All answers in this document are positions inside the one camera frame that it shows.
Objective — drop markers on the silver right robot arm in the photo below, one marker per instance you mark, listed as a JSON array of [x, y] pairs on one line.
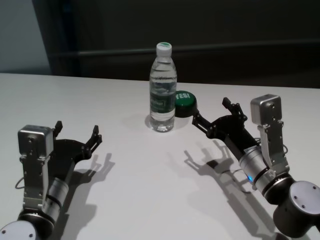
[[275, 180]]

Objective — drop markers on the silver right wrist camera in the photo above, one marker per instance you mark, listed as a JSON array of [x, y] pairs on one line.
[[267, 117]]

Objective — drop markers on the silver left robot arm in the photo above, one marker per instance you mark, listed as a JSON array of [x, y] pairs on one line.
[[56, 191]]

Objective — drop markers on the dark blue vertical post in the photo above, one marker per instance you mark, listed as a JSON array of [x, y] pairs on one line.
[[67, 37]]

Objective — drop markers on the green YES push button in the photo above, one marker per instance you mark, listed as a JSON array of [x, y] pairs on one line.
[[186, 103]]

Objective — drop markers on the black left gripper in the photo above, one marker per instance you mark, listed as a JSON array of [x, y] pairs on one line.
[[68, 153]]

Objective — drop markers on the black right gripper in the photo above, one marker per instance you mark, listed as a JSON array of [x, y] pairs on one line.
[[232, 130]]

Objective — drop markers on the clear green-label water bottle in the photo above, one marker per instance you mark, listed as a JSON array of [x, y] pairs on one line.
[[162, 95]]

